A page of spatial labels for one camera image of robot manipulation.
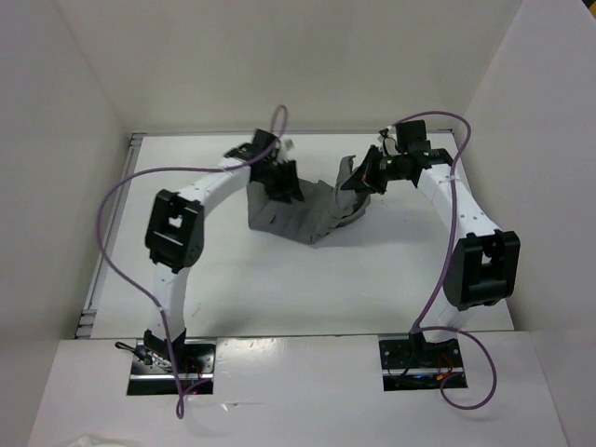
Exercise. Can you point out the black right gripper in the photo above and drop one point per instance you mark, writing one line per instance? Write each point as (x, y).
(367, 169)

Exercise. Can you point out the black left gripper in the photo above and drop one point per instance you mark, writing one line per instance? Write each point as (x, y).
(288, 186)

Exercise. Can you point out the grey pleated skirt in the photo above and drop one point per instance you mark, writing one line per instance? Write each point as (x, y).
(325, 209)

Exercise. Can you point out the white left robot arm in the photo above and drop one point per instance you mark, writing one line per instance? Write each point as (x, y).
(175, 233)

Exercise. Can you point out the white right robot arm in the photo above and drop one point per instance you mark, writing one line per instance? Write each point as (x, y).
(480, 267)

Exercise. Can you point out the white crumpled cloth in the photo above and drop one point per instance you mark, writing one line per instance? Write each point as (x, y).
(96, 441)

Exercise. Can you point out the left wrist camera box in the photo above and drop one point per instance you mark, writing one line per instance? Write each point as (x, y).
(263, 142)

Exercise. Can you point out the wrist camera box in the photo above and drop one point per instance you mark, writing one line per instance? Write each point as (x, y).
(263, 142)
(409, 134)

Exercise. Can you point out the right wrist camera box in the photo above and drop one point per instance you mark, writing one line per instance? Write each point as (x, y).
(409, 134)

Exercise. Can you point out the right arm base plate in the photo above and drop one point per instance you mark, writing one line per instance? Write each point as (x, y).
(406, 367)

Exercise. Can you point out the aluminium table edge rail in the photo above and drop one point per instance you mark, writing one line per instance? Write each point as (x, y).
(111, 219)

